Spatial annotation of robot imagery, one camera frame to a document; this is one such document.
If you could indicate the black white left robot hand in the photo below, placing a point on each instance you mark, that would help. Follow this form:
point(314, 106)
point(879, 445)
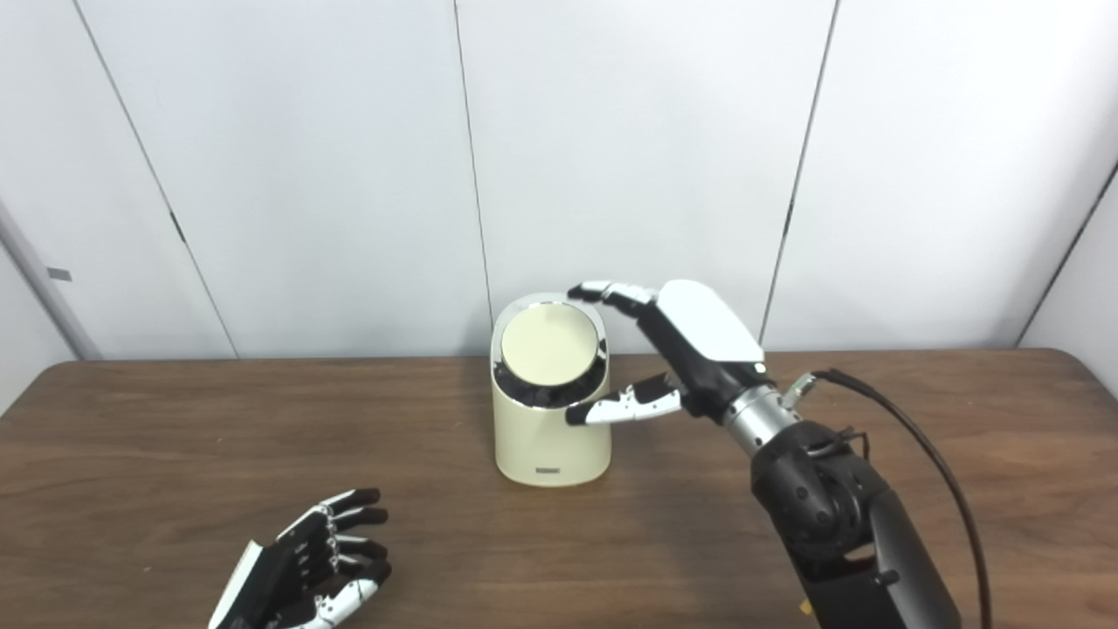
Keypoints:
point(288, 568)

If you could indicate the black wall seam clip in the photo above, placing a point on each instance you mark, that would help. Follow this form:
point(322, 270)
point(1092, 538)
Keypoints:
point(178, 226)

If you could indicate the small grey wall tag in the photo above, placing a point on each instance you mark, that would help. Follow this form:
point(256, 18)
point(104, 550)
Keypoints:
point(59, 273)

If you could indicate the cream round bin lid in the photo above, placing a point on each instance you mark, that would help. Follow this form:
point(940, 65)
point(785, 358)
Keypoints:
point(548, 342)

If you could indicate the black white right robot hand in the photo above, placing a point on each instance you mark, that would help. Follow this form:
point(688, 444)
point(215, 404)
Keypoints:
point(707, 336)

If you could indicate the cream-colored round bin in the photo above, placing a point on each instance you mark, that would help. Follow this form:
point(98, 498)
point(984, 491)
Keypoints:
point(546, 445)

